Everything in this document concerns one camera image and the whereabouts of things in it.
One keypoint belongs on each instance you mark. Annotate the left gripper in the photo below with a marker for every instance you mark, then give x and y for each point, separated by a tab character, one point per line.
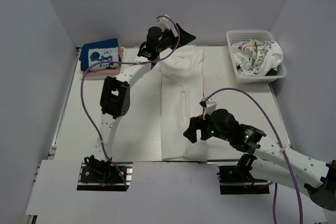
185	38

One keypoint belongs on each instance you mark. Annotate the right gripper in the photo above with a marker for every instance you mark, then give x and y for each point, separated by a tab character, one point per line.
197	123

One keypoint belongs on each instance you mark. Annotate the white t-shirt red print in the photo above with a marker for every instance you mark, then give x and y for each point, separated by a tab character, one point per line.
181	92

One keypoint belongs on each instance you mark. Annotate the white cartoon print t-shirt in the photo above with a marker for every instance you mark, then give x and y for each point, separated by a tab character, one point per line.
256	57

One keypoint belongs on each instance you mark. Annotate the dark green t-shirt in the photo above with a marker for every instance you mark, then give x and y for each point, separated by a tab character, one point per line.
272	72

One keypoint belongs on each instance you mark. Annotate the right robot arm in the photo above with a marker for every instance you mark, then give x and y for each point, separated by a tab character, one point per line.
264	158

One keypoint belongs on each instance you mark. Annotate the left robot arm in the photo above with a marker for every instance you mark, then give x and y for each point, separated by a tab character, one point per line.
115	97

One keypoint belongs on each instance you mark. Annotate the folded pink t-shirt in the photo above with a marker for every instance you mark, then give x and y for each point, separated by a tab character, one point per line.
103	73

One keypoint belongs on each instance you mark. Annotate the folded blue t-shirt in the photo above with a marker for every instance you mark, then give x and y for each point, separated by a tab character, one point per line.
105	52

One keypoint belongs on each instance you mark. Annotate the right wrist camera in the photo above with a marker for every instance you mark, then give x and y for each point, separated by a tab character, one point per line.
208	105

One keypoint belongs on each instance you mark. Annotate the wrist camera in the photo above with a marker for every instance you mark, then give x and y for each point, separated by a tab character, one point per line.
164	23
208	105

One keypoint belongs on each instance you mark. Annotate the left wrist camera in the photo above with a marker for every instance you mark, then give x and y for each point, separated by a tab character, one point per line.
164	23

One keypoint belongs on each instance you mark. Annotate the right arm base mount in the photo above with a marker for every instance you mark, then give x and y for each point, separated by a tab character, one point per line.
236	179

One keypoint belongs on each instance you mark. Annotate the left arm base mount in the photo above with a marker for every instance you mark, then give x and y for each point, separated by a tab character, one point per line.
100	175

